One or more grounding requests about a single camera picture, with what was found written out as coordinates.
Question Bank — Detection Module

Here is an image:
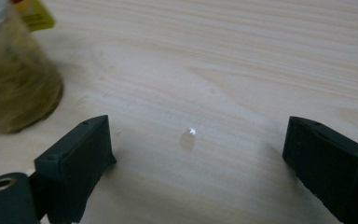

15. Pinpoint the yellow packet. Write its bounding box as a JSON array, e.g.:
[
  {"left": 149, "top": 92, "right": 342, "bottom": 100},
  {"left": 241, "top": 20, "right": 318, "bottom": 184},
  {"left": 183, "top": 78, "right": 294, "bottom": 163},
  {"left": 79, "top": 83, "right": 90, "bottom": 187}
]
[{"left": 11, "top": 0, "right": 57, "bottom": 33}]

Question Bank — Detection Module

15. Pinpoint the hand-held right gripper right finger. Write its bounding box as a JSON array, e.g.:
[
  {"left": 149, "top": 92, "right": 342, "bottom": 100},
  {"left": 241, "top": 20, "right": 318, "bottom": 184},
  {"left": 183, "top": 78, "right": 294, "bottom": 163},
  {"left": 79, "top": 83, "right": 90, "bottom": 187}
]
[{"left": 282, "top": 116, "right": 358, "bottom": 224}]

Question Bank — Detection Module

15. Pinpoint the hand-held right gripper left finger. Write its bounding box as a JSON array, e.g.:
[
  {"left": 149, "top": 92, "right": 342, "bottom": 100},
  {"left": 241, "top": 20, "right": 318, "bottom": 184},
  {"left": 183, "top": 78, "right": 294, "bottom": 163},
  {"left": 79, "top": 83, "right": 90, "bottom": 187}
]
[{"left": 27, "top": 114, "right": 117, "bottom": 224}]

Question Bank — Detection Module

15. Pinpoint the glass cup with tea leaves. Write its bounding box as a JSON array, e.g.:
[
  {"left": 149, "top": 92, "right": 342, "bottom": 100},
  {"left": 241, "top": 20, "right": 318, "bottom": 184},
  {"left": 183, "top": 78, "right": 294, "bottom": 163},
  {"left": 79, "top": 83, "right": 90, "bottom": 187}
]
[{"left": 0, "top": 0, "right": 65, "bottom": 135}]

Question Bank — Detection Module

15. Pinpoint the small clear droplet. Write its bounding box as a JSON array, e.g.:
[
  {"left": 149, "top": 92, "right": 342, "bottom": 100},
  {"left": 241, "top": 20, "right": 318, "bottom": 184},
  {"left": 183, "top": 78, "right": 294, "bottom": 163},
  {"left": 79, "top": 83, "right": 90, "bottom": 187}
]
[{"left": 178, "top": 125, "right": 198, "bottom": 151}]

